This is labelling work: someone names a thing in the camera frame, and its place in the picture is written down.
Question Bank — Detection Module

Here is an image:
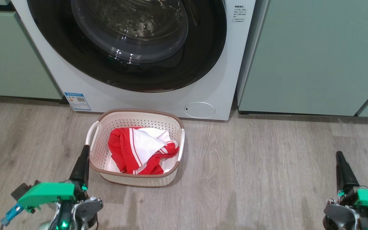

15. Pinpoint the black round glass washer door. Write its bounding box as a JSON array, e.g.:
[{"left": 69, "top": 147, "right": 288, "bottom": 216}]
[{"left": 27, "top": 0, "right": 227, "bottom": 93}]

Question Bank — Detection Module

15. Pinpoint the red and white garment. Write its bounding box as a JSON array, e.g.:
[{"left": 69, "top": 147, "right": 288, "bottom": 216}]
[{"left": 108, "top": 127, "right": 180, "bottom": 175}]

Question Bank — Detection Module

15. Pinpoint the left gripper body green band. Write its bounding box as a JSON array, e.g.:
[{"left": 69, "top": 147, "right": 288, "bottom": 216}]
[{"left": 18, "top": 182, "right": 88, "bottom": 213}]

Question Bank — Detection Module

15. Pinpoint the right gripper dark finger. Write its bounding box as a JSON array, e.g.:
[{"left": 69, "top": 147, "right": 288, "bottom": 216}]
[{"left": 336, "top": 151, "right": 359, "bottom": 194}]

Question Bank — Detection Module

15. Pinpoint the cream laundry basket brown rim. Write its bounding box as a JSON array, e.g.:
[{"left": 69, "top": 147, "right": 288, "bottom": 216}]
[{"left": 86, "top": 109, "right": 185, "bottom": 187}]

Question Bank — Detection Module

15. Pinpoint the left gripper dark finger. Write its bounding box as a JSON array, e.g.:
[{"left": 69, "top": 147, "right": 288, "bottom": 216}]
[{"left": 70, "top": 145, "right": 90, "bottom": 189}]

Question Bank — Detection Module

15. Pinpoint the white front-load washing machine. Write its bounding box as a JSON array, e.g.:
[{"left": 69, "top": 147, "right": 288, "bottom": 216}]
[{"left": 11, "top": 0, "right": 256, "bottom": 121}]

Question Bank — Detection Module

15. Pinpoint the pale green cabinet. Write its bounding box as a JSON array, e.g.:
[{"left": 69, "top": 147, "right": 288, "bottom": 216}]
[
  {"left": 238, "top": 0, "right": 368, "bottom": 116},
  {"left": 0, "top": 0, "right": 65, "bottom": 103}
]

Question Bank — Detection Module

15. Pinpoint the blue energy label sticker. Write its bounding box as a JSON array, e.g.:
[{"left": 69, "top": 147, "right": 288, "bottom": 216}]
[{"left": 64, "top": 93, "right": 92, "bottom": 111}]

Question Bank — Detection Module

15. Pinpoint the round white filter cover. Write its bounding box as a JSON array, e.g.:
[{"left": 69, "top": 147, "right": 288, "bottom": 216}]
[{"left": 184, "top": 102, "right": 216, "bottom": 119}]

